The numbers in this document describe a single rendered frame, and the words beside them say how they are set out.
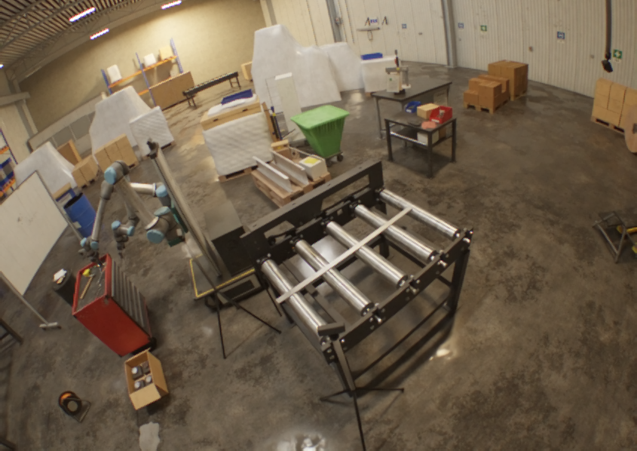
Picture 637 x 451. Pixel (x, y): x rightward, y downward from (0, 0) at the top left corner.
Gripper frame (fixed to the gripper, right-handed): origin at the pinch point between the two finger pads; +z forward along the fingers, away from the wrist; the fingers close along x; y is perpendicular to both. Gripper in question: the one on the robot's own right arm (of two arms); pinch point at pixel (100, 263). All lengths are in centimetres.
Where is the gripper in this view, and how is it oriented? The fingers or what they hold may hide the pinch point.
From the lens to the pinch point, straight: 347.0
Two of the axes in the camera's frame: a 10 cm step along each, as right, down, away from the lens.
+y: 9.6, -2.6, 0.2
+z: 2.0, 7.8, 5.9
